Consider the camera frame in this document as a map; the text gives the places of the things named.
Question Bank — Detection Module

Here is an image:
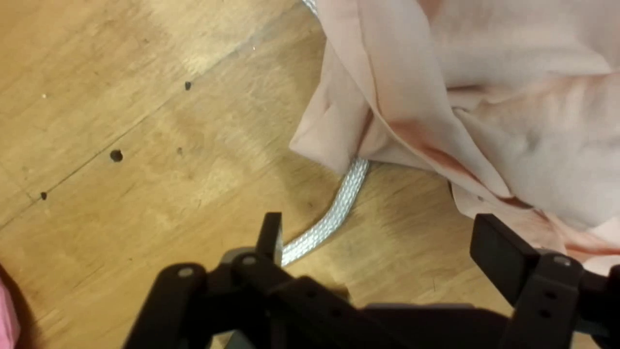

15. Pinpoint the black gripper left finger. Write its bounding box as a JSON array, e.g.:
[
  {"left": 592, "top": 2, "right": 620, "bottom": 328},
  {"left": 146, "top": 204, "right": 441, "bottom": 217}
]
[{"left": 125, "top": 211, "right": 351, "bottom": 349}]

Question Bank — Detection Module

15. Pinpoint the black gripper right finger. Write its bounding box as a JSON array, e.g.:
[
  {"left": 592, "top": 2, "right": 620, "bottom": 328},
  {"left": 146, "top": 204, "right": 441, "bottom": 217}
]
[{"left": 470, "top": 211, "right": 620, "bottom": 349}]

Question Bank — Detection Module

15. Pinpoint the pink t-shirt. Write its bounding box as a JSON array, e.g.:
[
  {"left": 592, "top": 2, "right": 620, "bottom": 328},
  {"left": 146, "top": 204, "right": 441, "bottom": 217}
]
[{"left": 0, "top": 264, "right": 24, "bottom": 349}]

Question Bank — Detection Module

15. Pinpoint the peach t-shirt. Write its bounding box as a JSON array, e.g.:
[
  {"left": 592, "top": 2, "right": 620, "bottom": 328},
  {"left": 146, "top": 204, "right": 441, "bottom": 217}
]
[{"left": 288, "top": 0, "right": 620, "bottom": 277}]

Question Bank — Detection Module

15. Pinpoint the white rope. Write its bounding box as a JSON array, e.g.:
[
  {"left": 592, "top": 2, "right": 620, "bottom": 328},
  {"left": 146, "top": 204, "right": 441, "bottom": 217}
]
[{"left": 280, "top": 155, "right": 373, "bottom": 268}]

